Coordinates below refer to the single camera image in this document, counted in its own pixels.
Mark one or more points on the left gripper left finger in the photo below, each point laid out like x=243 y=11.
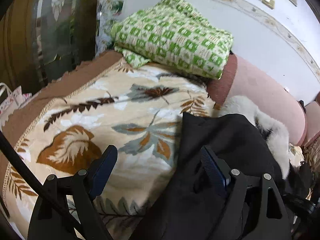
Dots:
x=64 y=207

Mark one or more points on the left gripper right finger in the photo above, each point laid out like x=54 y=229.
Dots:
x=232 y=185

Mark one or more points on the black coat with fur collar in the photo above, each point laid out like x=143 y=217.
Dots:
x=247 y=139

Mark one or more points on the leaf pattern beige blanket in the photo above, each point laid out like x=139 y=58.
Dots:
x=106 y=102

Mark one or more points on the white paper bag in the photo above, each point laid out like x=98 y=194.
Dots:
x=13 y=101

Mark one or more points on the pink headboard cushion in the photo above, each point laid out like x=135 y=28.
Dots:
x=240 y=77

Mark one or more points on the dark glass cabinet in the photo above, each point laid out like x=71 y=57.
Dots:
x=43 y=39

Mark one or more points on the green checkered pillow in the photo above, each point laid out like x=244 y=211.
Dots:
x=175 y=34

